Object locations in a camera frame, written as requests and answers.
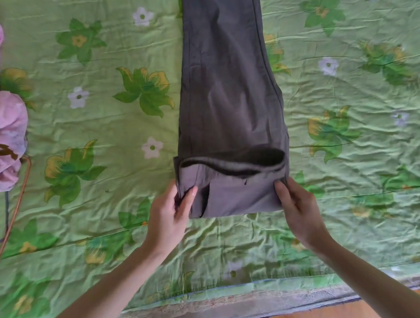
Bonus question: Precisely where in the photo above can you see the person's left hand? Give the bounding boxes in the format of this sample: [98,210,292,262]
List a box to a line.
[139,178,202,258]

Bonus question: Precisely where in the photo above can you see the person's right hand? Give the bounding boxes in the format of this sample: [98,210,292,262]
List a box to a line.
[274,174,335,255]

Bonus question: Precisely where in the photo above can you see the grey trousers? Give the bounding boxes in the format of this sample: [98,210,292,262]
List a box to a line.
[163,0,294,221]

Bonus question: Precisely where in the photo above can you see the person's right forearm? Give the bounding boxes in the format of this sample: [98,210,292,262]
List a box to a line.
[312,232,420,318]

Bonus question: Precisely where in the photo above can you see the person's left forearm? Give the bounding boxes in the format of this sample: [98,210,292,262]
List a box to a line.
[22,242,169,318]

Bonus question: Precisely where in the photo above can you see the green floral bed sheet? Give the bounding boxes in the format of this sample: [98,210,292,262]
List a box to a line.
[0,0,420,318]

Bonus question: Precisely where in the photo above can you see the mattress edge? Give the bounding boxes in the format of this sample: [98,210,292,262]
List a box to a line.
[107,263,420,318]

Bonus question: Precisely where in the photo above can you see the brown cord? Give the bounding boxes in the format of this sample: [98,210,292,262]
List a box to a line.
[0,156,39,279]

